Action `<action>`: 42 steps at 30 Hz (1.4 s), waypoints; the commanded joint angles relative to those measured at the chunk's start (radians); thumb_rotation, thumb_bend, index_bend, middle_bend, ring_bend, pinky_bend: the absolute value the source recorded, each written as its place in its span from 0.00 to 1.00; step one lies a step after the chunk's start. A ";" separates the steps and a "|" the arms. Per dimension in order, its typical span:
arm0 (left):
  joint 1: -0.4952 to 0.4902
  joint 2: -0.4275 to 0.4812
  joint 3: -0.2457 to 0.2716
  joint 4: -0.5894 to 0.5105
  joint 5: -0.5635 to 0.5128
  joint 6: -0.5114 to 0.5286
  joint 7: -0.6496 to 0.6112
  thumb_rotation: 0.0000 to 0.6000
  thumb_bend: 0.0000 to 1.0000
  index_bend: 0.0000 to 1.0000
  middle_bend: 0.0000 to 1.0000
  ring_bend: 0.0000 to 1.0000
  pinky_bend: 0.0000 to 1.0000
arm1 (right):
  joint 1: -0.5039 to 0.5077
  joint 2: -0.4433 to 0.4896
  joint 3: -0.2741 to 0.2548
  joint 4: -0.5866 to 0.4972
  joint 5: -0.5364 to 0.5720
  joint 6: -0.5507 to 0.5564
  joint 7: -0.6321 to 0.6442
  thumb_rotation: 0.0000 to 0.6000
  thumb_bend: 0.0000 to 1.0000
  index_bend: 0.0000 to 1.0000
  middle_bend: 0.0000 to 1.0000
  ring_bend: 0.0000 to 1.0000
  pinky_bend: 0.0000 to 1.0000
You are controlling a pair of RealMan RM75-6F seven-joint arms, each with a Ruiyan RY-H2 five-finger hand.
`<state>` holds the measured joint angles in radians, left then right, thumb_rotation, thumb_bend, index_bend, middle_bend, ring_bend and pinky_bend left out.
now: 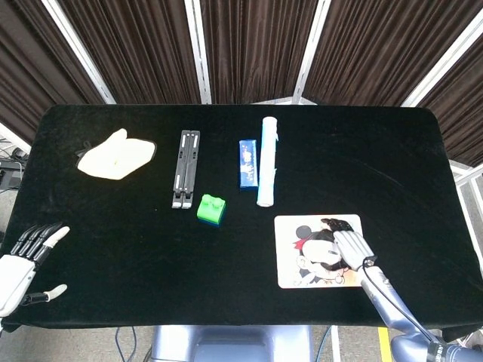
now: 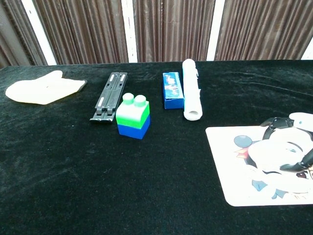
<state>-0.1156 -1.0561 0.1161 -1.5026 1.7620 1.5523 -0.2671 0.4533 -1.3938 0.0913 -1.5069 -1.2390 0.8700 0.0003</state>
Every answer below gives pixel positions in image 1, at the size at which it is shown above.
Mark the aluminium frame rack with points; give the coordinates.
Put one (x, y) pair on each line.
(469, 196)

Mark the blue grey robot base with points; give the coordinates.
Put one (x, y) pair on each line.
(226, 343)

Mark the white computer mouse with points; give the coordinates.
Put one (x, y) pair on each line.
(319, 250)

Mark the blue toy brick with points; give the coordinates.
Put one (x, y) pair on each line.
(222, 220)

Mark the black folding laptop stand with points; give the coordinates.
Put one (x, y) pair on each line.
(183, 177)

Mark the cream oven mitt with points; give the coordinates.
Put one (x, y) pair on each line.
(117, 158)

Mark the white plastic wrap roll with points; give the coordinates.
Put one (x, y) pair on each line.
(266, 162)

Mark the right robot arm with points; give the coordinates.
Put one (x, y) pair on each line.
(388, 305)

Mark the black floor device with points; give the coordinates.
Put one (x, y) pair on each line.
(9, 173)

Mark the green toy brick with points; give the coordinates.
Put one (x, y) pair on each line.
(211, 211)

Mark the blue toothpaste box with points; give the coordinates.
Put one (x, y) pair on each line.
(248, 162)

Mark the yellow floor tape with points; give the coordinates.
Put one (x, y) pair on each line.
(383, 345)

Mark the cartoon girl mouse pad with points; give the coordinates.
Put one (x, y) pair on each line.
(287, 234)

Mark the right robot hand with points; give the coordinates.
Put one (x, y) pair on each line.
(352, 249)

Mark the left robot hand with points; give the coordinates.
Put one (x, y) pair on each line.
(15, 279)

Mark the black velvet table cloth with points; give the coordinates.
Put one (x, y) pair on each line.
(113, 264)

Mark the brown pleated curtain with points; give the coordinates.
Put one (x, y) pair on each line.
(30, 68)
(256, 49)
(143, 49)
(460, 113)
(377, 49)

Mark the white frame post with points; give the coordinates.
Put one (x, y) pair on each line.
(15, 136)
(311, 49)
(199, 49)
(441, 71)
(77, 49)

